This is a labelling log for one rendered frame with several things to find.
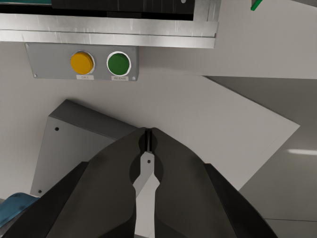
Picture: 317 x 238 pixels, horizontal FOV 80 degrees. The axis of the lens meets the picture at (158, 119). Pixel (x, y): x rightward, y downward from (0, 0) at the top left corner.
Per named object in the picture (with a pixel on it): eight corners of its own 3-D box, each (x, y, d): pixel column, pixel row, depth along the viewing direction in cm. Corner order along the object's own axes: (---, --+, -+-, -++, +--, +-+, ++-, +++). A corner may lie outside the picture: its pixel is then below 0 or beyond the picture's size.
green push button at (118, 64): (129, 73, 39) (129, 76, 37) (110, 72, 39) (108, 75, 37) (129, 53, 37) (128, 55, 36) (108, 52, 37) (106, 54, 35)
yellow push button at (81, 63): (95, 72, 39) (93, 74, 37) (75, 71, 39) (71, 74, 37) (93, 51, 37) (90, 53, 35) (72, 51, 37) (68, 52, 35)
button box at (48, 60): (139, 74, 44) (137, 82, 39) (47, 71, 44) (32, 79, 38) (138, 42, 41) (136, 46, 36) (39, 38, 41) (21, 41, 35)
